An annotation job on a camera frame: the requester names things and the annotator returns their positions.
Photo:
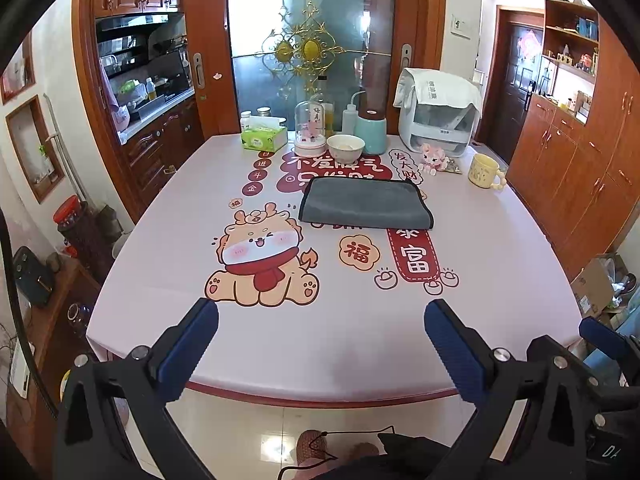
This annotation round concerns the white squeeze bottle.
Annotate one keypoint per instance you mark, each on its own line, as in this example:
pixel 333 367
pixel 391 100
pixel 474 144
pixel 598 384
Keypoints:
pixel 349 119

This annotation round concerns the pink apron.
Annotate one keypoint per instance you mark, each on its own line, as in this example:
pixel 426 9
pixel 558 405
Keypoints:
pixel 116 105

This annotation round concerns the glass door with gold ornament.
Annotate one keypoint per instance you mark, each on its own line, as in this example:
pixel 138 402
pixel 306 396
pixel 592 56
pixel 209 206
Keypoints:
pixel 310 45

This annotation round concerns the wooden kitchen cabinet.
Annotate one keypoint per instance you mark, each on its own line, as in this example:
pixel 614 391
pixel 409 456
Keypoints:
pixel 140 75

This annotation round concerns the green tissue box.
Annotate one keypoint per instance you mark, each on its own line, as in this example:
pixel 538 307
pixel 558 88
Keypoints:
pixel 264 137

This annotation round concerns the wooden side table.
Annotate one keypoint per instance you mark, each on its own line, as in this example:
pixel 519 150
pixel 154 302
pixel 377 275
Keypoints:
pixel 55 340

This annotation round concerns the glass dome with pink figure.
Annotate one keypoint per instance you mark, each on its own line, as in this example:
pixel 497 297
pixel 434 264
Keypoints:
pixel 313 129

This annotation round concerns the wooden wall cabinet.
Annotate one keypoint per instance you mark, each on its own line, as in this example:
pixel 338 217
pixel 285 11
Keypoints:
pixel 590 150

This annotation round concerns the pink slipper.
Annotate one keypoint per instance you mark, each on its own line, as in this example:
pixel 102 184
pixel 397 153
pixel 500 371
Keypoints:
pixel 312 447

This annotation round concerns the person's dark clothing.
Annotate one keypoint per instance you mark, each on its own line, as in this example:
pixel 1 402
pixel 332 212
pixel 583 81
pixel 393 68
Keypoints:
pixel 395 460

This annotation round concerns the pink printed tablecloth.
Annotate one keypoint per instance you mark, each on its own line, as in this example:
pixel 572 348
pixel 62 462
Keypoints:
pixel 320 285

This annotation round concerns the grey towel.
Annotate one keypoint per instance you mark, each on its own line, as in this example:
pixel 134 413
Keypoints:
pixel 365 202

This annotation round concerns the cardboard box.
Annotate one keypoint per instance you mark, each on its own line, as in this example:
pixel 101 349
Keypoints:
pixel 597 282

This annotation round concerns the teal blender cup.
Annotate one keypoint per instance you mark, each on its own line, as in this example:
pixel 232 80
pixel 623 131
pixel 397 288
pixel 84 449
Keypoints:
pixel 372 132

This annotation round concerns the white cloth cover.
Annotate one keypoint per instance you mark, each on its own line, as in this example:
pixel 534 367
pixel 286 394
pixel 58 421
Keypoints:
pixel 435 87

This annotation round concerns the red lid plastic jar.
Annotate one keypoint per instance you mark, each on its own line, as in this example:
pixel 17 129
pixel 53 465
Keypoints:
pixel 67 212

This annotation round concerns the glass jar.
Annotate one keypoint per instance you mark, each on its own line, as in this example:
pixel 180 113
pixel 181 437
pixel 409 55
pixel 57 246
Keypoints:
pixel 263 111
pixel 245 121

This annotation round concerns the white bowl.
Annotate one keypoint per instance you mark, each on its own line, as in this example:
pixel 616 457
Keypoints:
pixel 345 148

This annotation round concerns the black pouch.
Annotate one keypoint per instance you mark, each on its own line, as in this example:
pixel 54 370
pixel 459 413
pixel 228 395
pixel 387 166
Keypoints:
pixel 31 275

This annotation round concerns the yellow oil bottle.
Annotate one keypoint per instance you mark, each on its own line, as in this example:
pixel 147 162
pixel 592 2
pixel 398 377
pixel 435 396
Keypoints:
pixel 324 102

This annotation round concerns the pink plush toy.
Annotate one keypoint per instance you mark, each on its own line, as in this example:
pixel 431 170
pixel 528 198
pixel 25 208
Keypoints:
pixel 432 157

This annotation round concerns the white appliance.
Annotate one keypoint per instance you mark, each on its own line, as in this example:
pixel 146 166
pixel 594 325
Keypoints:
pixel 440 130

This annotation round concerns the yellow mug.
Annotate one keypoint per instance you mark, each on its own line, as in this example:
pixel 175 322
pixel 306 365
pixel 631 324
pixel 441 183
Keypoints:
pixel 482 171

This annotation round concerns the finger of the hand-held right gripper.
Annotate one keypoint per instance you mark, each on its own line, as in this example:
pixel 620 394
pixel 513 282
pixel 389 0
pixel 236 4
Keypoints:
pixel 601 334

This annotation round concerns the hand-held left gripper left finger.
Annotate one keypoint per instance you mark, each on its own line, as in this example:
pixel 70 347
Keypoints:
pixel 186 347

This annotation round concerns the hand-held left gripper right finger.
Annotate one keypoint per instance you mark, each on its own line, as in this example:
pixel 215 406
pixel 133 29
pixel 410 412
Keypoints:
pixel 456 346

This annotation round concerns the dark wooden entry door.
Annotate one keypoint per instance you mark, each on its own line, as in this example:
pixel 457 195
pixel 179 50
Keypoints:
pixel 515 85

